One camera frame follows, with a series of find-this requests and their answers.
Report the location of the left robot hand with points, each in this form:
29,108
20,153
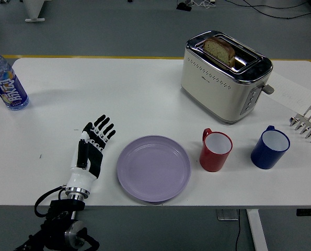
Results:
80,177

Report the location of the purple round plate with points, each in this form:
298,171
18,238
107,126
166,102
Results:
154,168

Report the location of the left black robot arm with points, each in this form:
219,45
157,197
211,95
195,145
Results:
61,225

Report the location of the blue-label plastic drink bottle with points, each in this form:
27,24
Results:
10,90

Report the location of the red cup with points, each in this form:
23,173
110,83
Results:
212,159

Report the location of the cream and chrome toaster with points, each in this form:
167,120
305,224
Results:
212,91

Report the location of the white stand base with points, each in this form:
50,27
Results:
33,10

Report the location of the white table leg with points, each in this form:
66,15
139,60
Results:
257,230

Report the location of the blue cup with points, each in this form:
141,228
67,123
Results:
265,157

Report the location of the bread slice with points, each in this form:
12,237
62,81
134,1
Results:
219,51

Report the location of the black floor adapter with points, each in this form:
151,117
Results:
184,6

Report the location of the white paper sheet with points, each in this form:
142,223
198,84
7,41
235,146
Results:
291,89

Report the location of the black table control panel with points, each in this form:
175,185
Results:
309,212

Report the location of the metal toast rack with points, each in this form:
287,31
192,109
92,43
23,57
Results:
310,125

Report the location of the grey under-table bracket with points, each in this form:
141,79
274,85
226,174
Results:
227,215

